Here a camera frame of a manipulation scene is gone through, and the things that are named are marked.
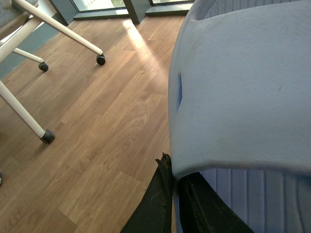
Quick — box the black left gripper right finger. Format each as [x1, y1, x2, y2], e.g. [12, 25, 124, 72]
[178, 172, 253, 233]

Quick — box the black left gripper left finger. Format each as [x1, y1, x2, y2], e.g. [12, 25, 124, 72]
[121, 153, 173, 233]

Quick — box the white chair frame with casters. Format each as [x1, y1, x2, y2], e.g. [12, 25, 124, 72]
[0, 0, 106, 144]

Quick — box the light blue slide sandal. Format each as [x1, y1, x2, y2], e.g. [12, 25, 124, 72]
[168, 0, 311, 233]

